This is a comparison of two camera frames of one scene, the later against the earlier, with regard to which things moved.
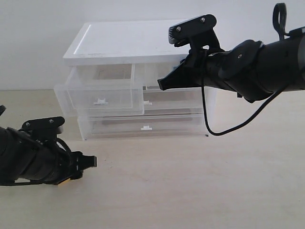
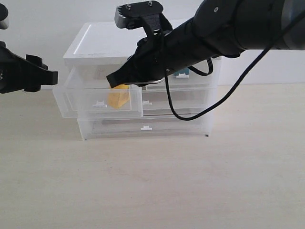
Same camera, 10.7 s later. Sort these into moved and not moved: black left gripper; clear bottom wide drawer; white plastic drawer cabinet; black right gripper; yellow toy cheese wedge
Moved: black right gripper; black left gripper; yellow toy cheese wedge
Not moved: white plastic drawer cabinet; clear bottom wide drawer
